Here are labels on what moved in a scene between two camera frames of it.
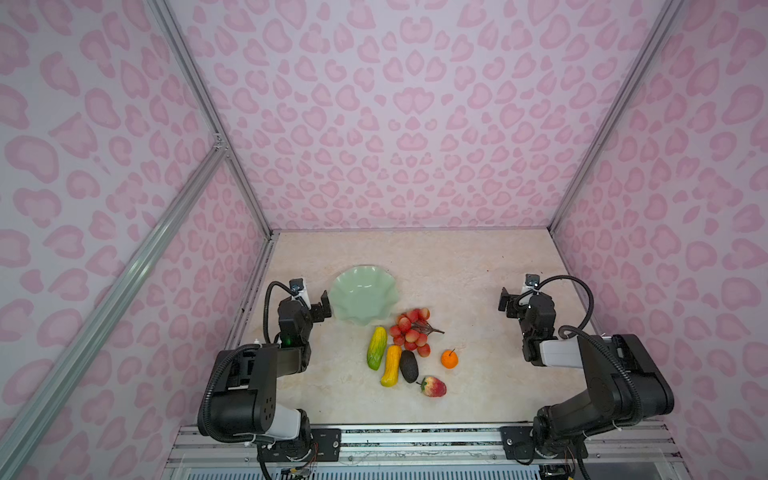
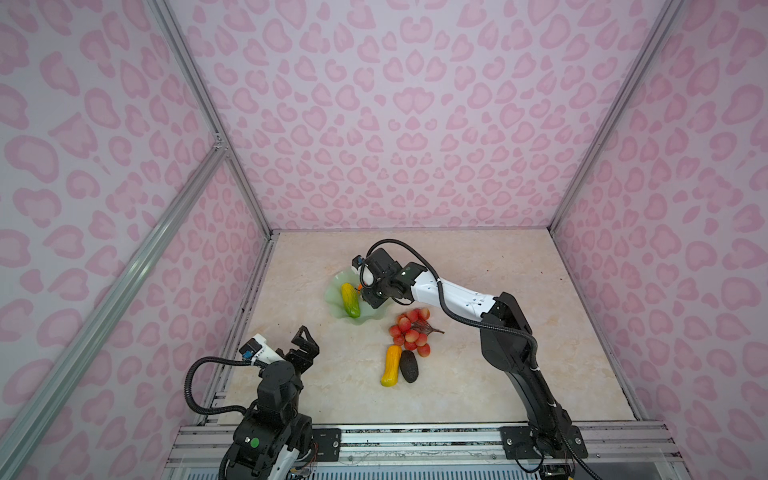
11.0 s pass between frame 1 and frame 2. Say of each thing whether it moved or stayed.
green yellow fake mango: moved
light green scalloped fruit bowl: stayed
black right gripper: moved
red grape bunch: stayed
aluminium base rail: stayed
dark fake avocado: stayed
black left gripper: moved
